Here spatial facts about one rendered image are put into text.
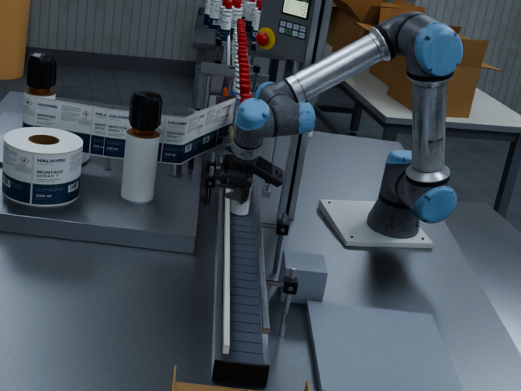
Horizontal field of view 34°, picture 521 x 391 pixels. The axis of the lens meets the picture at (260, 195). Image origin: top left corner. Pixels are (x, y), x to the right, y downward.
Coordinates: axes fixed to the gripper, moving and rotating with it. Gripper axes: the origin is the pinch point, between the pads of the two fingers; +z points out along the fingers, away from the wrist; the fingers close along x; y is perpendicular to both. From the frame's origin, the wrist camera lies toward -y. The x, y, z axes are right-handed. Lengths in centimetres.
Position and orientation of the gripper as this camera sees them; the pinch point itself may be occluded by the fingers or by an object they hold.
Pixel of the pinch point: (243, 200)
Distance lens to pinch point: 230.1
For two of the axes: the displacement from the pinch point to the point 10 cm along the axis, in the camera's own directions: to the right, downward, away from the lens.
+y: -9.9, -1.2, -0.9
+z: -1.5, 6.1, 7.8
